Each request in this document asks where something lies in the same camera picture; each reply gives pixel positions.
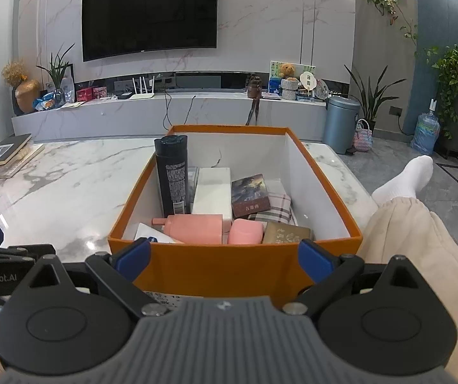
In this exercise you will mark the black television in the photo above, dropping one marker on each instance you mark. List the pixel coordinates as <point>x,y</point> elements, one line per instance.
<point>149,12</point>

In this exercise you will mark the long white box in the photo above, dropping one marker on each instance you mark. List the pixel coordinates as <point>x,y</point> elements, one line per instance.
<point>211,192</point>

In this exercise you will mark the gold vase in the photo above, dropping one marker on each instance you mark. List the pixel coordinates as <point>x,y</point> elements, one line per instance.
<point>27,96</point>

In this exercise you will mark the clear plastic jug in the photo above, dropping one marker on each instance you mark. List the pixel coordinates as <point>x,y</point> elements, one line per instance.
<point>68,90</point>

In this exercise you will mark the blue snack bag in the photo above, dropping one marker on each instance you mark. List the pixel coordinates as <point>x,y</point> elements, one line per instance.
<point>47,102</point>

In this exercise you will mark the clear plastic box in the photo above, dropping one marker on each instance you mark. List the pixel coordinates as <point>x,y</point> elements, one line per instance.
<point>193,184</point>

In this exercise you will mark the white marble television cabinet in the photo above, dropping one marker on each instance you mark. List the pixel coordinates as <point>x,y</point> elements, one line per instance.
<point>113,118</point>

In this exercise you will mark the grey knitted pot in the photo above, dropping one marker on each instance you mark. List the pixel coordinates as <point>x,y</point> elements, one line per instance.
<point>289,89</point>

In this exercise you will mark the black bottle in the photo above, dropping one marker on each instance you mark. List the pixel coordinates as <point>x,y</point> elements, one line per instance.
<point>171,176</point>

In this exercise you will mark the white round hand fan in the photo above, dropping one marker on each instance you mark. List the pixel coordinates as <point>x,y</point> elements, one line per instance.
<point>308,80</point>

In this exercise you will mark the white router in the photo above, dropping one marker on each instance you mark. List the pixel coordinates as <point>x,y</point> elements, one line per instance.
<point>142,95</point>

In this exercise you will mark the green trailing pothos plant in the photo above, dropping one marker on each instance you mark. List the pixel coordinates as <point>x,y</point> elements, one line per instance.
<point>451,68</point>

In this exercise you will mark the green grass-leaf plant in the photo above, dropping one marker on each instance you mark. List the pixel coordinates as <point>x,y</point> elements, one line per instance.
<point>58,70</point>

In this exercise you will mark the green picture card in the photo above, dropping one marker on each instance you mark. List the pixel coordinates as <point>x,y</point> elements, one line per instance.
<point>273,82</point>

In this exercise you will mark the hanging vine plant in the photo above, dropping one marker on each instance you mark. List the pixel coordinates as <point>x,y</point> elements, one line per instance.
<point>385,4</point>

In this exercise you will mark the tall leafy potted plant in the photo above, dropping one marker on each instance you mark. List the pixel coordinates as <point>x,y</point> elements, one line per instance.
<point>371,102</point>

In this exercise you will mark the brown teddy bear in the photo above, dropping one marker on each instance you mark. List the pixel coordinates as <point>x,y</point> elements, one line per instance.
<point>289,71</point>

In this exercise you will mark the blue grey trash can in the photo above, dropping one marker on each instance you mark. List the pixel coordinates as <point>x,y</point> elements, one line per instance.
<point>341,126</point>

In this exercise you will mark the pink box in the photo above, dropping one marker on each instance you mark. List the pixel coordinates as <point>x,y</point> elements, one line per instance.
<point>100,92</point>

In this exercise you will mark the red box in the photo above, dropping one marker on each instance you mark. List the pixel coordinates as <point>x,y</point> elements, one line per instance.
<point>84,95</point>

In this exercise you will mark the dried yellow flowers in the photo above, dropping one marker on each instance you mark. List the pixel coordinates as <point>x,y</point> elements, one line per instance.
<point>13,72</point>

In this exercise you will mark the dark wall outlet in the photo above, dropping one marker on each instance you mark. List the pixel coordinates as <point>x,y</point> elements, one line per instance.
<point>395,110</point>

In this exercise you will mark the dark hardcover book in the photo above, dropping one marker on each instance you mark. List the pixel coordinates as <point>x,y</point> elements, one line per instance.
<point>3,152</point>

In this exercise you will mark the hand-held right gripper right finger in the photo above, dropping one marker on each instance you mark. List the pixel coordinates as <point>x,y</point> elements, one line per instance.
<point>313,258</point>

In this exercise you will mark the pink bottle with orange cap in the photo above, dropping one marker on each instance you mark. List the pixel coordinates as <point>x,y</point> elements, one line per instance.
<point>245,232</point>

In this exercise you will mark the stack of books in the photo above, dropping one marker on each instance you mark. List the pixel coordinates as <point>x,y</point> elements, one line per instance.
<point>25,162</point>

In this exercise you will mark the person's white sock foot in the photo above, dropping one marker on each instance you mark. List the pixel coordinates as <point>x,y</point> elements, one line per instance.
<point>405,180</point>

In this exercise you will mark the blue water jug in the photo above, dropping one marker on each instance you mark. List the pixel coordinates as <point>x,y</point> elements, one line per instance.
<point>425,132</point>

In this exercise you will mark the black set-top box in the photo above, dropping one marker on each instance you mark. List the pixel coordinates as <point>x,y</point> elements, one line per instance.
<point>124,96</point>

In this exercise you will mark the illustrated dark book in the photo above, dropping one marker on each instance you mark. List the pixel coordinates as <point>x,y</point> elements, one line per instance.
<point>249,196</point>

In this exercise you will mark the pastel woven bag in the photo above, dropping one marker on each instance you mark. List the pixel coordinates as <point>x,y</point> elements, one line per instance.
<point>363,138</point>

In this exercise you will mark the orange cardboard box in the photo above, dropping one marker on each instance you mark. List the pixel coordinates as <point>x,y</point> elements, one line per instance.
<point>221,264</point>

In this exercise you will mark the gold brown cube box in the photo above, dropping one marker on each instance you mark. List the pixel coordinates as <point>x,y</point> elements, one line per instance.
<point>287,234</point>

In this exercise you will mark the pink bottle with small spout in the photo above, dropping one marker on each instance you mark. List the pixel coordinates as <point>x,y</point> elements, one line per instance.
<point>193,228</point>

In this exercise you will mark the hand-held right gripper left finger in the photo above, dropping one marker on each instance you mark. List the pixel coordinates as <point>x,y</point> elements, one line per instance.
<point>133,256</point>

